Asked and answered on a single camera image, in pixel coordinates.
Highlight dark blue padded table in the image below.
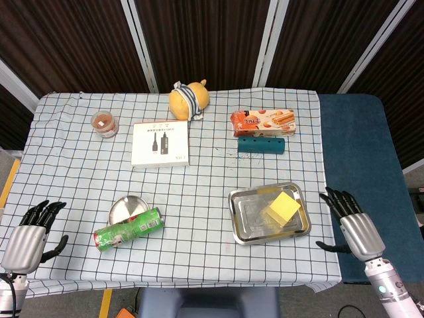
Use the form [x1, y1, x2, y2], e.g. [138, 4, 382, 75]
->
[317, 93, 424, 285]

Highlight black device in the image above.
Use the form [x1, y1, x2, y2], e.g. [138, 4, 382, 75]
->
[408, 187, 424, 229]

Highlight brown folding screen white frames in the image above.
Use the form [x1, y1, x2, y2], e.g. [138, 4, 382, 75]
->
[0, 0, 424, 173]

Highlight round steel plate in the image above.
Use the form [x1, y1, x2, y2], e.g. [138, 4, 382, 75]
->
[108, 195, 150, 225]

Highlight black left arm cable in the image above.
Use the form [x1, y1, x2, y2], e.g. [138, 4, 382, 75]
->
[0, 272, 17, 318]

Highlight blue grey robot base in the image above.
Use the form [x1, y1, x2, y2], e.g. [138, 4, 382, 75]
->
[137, 286, 281, 318]

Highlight yellow plush toy striped cloth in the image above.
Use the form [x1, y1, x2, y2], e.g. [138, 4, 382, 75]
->
[168, 79, 210, 121]

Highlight teal block with holes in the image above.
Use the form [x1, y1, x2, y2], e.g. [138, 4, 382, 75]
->
[237, 136, 286, 156]

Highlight black floor cable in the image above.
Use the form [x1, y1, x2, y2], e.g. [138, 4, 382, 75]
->
[337, 303, 365, 318]

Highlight orange egg roll snack box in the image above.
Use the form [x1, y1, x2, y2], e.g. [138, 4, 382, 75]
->
[230, 109, 297, 138]

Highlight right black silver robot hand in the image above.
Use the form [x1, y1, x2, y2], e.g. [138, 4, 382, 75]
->
[315, 186, 387, 262]

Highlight white flat product box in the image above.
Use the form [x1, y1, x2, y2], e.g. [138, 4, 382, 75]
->
[131, 121, 191, 168]

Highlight yellow foam cube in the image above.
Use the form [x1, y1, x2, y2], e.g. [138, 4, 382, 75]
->
[266, 191, 302, 228]

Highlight clear jar orange contents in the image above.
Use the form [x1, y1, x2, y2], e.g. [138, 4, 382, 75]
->
[90, 110, 119, 139]

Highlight rectangular steel tray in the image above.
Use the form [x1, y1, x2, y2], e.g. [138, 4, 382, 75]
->
[227, 182, 312, 246]

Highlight green chips can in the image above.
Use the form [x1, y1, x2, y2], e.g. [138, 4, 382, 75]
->
[93, 207, 166, 254]

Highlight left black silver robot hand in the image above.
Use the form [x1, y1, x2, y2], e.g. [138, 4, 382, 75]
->
[1, 199, 70, 275]

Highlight white checkered tablecloth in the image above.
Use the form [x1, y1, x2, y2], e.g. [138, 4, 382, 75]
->
[0, 87, 343, 299]

